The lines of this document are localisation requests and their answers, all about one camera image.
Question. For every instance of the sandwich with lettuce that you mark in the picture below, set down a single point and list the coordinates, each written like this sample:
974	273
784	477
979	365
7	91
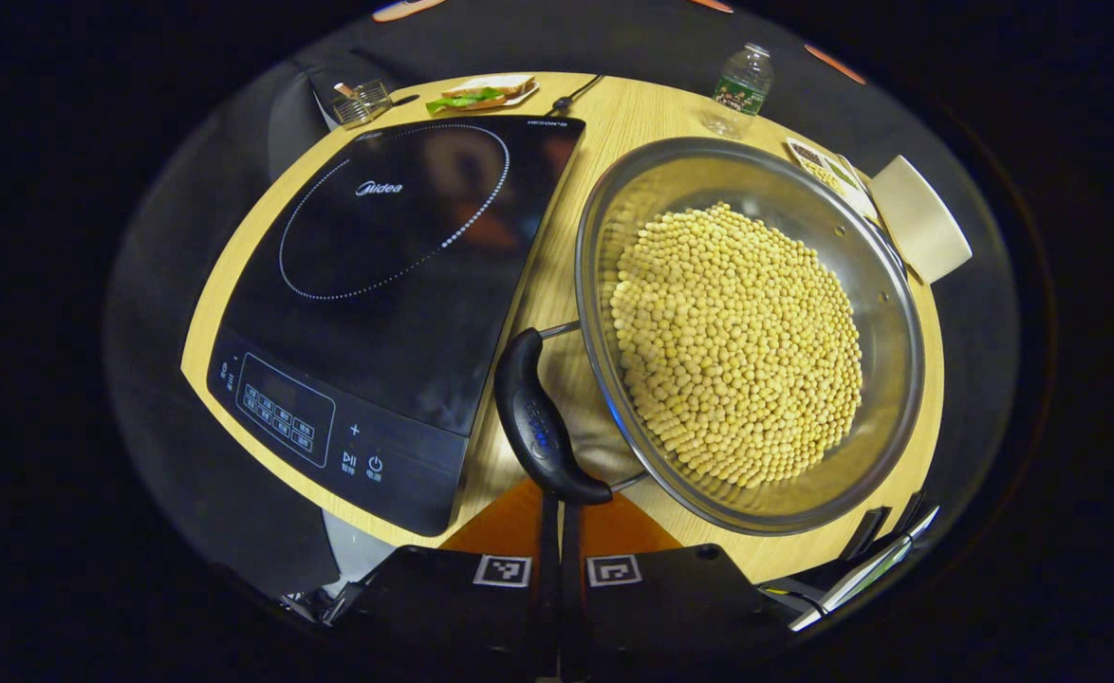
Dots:
472	95

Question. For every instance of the pile of soybeans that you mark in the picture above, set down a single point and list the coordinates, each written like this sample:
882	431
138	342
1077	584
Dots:
737	341

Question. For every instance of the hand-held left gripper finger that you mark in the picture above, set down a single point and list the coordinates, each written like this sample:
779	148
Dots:
547	607
571	607

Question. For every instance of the black induction cooktop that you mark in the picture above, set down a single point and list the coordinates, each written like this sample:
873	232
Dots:
377	332

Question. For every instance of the clear glass container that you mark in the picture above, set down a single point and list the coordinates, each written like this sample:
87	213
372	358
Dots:
362	102

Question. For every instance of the white divided bean tray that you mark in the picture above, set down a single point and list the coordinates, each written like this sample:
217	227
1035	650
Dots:
832	175

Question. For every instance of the clear plastic water bottle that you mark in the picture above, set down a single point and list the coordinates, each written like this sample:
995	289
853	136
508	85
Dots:
739	90

